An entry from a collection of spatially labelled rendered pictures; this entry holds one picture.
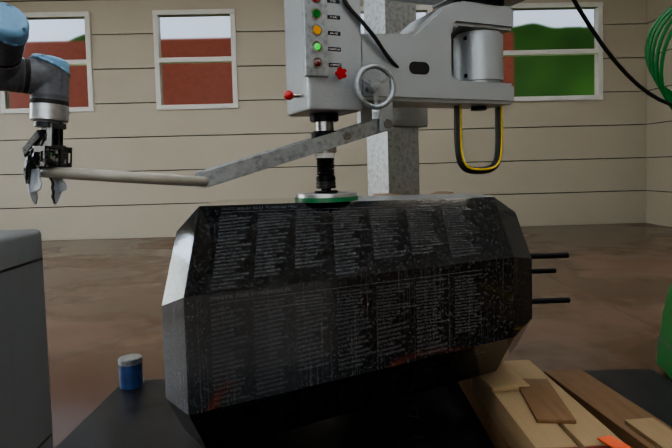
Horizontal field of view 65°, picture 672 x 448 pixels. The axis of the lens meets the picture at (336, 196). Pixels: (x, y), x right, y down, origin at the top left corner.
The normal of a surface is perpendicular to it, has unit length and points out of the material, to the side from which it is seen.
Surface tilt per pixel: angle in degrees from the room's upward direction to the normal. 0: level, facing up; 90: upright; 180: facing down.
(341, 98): 90
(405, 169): 90
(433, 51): 90
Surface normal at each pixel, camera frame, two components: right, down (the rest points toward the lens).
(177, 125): 0.03, 0.05
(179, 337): -0.63, 0.06
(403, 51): 0.40, 0.04
